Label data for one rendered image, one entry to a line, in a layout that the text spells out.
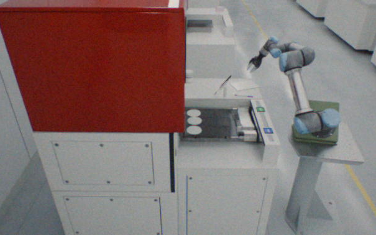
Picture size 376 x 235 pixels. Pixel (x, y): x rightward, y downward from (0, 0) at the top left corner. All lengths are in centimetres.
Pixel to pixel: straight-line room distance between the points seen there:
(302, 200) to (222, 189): 80
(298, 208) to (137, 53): 187
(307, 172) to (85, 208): 154
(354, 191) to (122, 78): 250
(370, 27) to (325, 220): 436
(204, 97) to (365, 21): 459
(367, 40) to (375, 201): 392
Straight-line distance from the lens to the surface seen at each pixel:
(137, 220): 198
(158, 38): 131
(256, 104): 234
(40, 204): 309
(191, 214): 223
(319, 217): 291
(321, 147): 228
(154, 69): 136
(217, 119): 223
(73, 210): 201
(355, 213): 311
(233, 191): 208
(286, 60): 210
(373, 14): 652
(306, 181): 251
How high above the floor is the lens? 211
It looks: 33 degrees down
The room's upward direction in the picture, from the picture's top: straight up
